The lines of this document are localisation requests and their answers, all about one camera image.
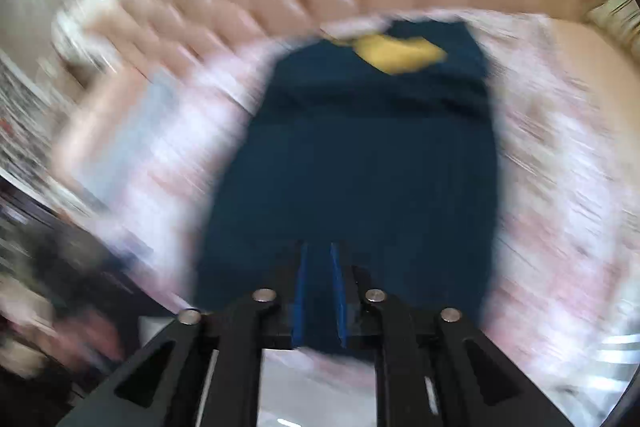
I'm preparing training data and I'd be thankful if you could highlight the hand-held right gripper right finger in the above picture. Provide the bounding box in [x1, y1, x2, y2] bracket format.
[329, 242, 576, 427]

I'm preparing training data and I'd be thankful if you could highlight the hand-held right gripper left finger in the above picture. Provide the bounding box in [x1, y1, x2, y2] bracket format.
[55, 241, 309, 427]

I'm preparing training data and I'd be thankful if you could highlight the navy blue hoodie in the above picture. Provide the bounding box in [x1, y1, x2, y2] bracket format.
[192, 19, 502, 354]

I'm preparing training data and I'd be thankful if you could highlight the pink floral blanket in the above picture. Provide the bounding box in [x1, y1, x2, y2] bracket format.
[100, 7, 640, 408]

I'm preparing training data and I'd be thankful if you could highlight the striped beige cushion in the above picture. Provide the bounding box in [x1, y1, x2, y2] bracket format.
[584, 0, 640, 54]

